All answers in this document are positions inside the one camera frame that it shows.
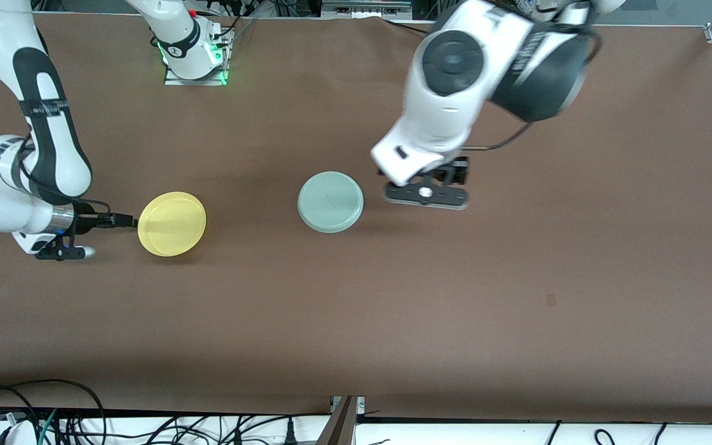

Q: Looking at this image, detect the yellow round plate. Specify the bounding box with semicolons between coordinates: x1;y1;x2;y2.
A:
137;191;207;258

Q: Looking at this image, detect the pale green round plate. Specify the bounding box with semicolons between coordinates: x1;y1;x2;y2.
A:
297;171;365;234

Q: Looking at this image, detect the brown table cover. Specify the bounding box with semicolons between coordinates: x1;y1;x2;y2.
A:
0;12;712;425

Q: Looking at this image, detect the silver metal box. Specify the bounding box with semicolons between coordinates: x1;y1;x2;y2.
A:
321;0;413;20

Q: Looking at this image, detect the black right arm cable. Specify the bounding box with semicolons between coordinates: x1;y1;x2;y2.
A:
0;139;113;217

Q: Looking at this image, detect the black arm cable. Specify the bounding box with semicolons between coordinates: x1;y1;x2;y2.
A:
0;139;113;217
460;19;601;153

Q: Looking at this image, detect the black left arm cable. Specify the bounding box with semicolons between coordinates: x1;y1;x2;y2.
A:
460;19;601;153

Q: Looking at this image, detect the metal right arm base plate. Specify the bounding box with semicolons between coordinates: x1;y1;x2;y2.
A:
163;34;231;87

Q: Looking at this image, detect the long black table cable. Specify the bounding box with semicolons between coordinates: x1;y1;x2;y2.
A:
383;17;438;33

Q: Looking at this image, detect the black looped cable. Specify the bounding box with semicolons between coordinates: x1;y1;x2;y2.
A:
0;379;107;445

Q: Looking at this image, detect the green cable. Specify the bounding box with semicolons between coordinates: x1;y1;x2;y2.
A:
37;408;60;445

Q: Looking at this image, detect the black base cable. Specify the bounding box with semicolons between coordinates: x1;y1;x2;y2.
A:
210;0;258;48

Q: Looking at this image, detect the black tangled cable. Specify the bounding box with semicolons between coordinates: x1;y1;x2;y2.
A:
145;413;332;445

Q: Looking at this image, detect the silver corner bracket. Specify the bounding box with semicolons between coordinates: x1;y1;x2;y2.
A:
330;396;367;414

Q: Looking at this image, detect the aluminium frame profile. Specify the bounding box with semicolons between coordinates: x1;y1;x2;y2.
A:
315;396;360;445

